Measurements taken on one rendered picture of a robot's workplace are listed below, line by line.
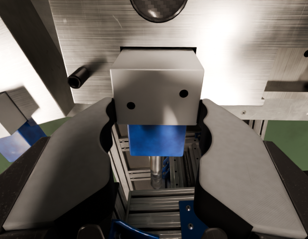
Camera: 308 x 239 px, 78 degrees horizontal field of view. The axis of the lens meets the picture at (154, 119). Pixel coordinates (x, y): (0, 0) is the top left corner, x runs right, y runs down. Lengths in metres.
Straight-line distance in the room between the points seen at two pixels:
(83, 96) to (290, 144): 1.52
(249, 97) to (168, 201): 0.42
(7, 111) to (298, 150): 1.62
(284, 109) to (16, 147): 0.33
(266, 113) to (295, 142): 1.31
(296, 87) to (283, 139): 1.33
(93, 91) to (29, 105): 0.10
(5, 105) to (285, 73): 0.26
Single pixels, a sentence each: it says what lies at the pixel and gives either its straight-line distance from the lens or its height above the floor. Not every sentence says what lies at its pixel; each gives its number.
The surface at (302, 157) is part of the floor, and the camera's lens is 1.74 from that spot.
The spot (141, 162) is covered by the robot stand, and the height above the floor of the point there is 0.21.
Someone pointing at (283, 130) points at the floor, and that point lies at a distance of 1.49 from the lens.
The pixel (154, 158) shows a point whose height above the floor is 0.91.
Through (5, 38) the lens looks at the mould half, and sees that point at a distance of 0.22.
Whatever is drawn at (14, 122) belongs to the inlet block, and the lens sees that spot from 0.24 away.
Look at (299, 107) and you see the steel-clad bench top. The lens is 0.32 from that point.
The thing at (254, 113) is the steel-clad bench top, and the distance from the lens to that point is 0.29.
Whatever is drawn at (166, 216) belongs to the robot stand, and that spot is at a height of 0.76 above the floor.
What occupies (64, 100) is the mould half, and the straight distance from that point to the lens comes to 0.23.
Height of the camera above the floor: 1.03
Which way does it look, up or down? 57 degrees down
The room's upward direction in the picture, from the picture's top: 177 degrees counter-clockwise
